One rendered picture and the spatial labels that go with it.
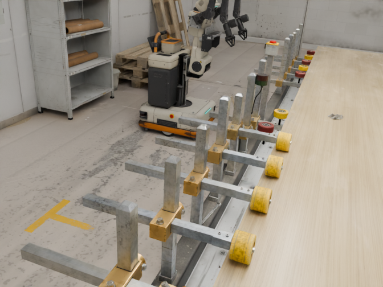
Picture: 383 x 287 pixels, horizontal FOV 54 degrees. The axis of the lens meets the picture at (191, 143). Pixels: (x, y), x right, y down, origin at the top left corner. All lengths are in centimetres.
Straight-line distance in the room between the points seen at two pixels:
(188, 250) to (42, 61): 331
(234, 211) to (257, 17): 827
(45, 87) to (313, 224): 362
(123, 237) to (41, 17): 355
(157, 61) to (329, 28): 639
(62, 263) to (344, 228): 83
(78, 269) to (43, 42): 352
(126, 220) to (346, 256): 64
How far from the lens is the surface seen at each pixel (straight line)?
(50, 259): 99
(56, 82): 430
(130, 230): 84
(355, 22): 957
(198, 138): 124
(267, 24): 972
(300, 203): 135
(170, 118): 379
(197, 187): 123
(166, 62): 369
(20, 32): 432
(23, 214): 286
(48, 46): 426
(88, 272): 94
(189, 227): 106
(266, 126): 192
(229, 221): 167
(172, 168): 102
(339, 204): 140
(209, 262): 146
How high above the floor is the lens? 161
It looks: 25 degrees down
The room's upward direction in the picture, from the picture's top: 4 degrees clockwise
